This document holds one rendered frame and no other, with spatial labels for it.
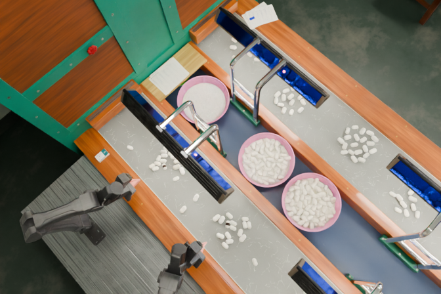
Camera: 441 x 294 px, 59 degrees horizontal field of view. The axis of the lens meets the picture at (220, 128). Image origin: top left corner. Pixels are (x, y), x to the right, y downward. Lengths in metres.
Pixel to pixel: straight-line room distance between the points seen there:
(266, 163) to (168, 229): 0.55
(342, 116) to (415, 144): 0.35
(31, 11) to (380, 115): 1.55
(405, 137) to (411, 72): 1.14
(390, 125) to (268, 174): 0.63
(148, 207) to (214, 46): 0.91
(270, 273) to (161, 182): 0.65
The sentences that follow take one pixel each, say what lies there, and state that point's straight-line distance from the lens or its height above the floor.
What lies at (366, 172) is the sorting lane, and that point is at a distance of 1.96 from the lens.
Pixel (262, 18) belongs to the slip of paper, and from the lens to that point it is 2.20.
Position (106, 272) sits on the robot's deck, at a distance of 2.00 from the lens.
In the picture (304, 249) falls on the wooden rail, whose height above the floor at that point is 0.77.
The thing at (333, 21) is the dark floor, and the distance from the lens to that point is 3.17.
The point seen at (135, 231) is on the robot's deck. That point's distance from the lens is 1.97.
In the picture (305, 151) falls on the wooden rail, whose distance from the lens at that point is 1.89.
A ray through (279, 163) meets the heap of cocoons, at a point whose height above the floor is 0.74.
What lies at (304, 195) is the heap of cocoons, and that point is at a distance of 1.87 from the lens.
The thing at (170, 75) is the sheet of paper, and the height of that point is 0.78.
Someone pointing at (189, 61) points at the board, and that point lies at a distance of 2.07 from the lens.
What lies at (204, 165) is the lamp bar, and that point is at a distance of 1.53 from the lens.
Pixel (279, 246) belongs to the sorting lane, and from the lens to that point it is 1.83.
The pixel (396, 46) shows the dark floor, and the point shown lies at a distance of 3.18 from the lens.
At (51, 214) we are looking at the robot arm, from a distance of 1.67.
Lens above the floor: 2.57
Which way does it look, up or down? 71 degrees down
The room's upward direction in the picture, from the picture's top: 11 degrees counter-clockwise
